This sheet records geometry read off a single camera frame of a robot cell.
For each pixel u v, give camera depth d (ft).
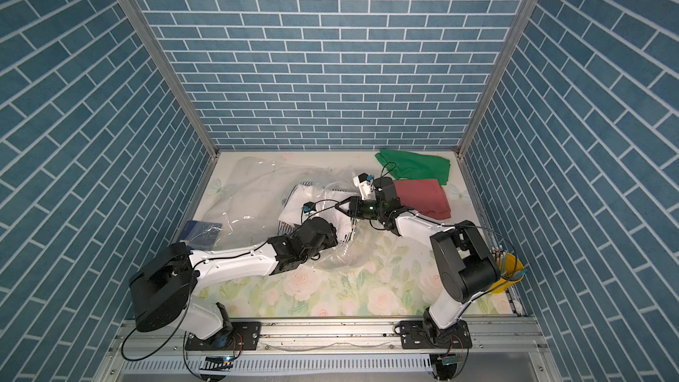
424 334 2.15
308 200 3.14
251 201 3.33
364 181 2.72
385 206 2.38
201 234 2.88
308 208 2.51
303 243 2.08
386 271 2.84
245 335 2.41
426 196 3.55
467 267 1.54
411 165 3.71
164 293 1.40
